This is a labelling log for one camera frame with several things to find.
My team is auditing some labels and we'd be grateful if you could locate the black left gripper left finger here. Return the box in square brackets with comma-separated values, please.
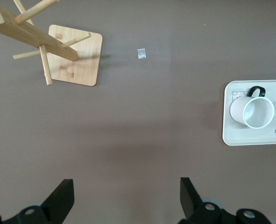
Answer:
[0, 179, 75, 224]

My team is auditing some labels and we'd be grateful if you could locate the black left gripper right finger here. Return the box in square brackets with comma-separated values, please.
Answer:
[179, 177, 273, 224]

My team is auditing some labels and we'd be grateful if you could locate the white cup black handle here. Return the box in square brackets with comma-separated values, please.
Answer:
[229, 86, 275, 129]

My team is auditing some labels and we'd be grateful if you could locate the wooden cup rack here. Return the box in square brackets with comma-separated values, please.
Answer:
[0, 0, 104, 87]

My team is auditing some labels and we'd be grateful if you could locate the cream tray bear print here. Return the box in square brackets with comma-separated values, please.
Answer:
[222, 79, 276, 147]

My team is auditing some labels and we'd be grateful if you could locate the brown table mat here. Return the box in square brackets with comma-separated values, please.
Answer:
[0, 0, 276, 224]

